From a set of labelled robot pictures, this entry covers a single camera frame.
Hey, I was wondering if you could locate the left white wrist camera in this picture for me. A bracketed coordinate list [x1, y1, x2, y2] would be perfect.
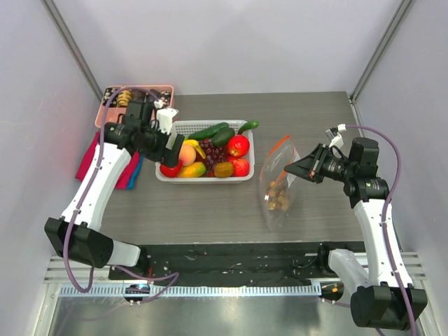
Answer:
[154, 99, 179, 134]

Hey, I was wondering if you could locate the dark green avocado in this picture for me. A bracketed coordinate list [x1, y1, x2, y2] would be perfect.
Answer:
[211, 127, 235, 147]

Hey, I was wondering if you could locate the magenta folded cloth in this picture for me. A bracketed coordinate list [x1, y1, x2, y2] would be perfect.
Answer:
[75, 132, 131, 190]

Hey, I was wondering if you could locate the brown kiwi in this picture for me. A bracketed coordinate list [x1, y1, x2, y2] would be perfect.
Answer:
[213, 161, 235, 178]

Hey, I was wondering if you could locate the brown longan bunch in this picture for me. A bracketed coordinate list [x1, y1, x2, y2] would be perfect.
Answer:
[265, 180, 290, 211]

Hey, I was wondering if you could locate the white plastic basket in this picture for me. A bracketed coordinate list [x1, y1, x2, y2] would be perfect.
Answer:
[155, 120, 256, 184]

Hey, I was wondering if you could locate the yellow spiral pastry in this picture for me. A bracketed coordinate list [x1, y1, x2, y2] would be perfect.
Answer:
[117, 90, 132, 107]

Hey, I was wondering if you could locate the long green cucumber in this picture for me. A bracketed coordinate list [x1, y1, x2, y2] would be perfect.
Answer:
[188, 122, 229, 141]

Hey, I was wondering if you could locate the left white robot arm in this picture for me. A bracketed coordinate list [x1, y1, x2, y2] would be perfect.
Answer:
[44, 101, 184, 279]

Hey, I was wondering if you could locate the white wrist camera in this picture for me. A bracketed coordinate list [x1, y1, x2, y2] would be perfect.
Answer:
[154, 99, 179, 134]
[325, 124, 347, 148]

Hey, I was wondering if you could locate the yellow banana bunch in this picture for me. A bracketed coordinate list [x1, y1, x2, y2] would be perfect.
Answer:
[183, 139, 207, 159]

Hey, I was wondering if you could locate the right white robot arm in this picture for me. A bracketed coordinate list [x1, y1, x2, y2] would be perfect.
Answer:
[284, 137, 428, 333]

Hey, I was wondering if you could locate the small green cucumber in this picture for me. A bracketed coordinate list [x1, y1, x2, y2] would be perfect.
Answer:
[238, 120, 259, 135]

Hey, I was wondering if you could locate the red apple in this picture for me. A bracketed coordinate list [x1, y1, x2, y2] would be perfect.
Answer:
[227, 135, 250, 158]
[160, 160, 183, 179]
[232, 158, 250, 177]

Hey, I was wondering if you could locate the white slotted cable duct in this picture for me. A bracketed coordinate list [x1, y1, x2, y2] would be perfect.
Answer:
[59, 283, 321, 298]

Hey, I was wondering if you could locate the dark cake piece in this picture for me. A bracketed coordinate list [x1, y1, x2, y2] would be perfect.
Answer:
[132, 90, 147, 102]

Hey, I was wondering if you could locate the blue folded cloth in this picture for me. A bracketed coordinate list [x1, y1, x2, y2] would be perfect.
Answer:
[126, 153, 144, 190]

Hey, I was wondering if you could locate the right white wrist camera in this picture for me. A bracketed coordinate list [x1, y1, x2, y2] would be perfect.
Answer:
[325, 124, 347, 148]

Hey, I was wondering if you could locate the dark sushi piece one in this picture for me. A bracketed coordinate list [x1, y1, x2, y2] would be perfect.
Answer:
[102, 87, 118, 107]

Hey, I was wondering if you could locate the clear zip top bag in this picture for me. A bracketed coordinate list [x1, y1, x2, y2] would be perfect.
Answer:
[259, 135, 300, 232]

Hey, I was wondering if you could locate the dark sushi piece three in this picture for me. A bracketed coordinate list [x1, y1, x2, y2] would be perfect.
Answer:
[158, 90, 172, 106]

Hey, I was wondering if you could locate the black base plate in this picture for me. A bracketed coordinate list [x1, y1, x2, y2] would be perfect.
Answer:
[108, 241, 368, 286]

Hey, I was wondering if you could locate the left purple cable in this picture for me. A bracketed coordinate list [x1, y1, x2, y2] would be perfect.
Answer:
[62, 87, 180, 305]

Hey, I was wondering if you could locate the pink divided tray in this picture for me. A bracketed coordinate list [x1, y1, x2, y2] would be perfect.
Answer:
[94, 85, 174, 128]

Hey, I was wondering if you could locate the peach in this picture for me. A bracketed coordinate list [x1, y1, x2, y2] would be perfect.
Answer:
[178, 144, 197, 167]

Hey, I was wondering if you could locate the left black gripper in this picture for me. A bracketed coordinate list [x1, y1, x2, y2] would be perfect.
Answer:
[136, 122, 183, 168]

